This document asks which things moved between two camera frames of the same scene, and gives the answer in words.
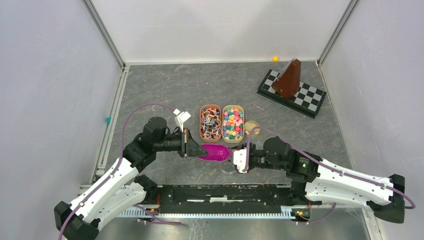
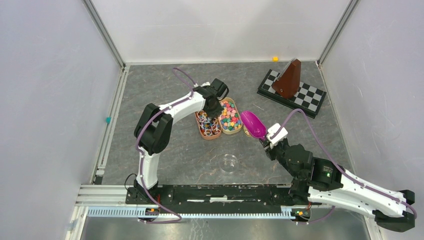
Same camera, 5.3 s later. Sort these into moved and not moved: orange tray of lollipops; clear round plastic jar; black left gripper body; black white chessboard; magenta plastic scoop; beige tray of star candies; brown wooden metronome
Moved: black left gripper body; magenta plastic scoop; beige tray of star candies
Not moved: orange tray of lollipops; clear round plastic jar; brown wooden metronome; black white chessboard
